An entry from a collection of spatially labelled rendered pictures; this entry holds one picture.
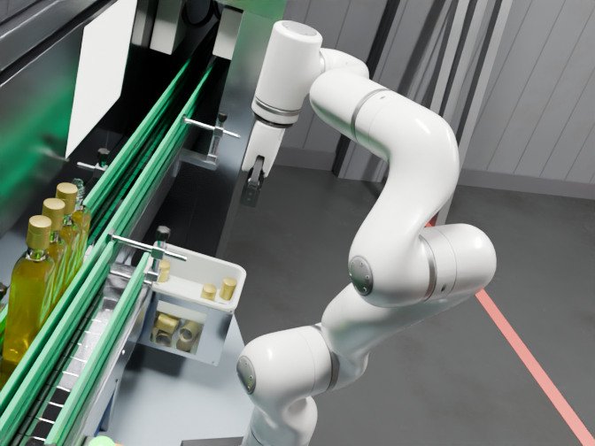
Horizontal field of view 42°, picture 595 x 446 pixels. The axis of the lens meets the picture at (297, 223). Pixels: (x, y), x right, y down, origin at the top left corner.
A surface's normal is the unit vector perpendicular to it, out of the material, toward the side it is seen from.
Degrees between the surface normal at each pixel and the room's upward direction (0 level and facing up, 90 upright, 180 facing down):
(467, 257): 45
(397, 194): 65
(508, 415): 0
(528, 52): 90
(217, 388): 0
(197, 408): 0
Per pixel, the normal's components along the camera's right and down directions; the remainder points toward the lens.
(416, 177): -0.43, -0.16
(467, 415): 0.28, -0.82
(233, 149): -0.11, 0.49
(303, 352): 0.43, -0.46
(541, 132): 0.28, 0.57
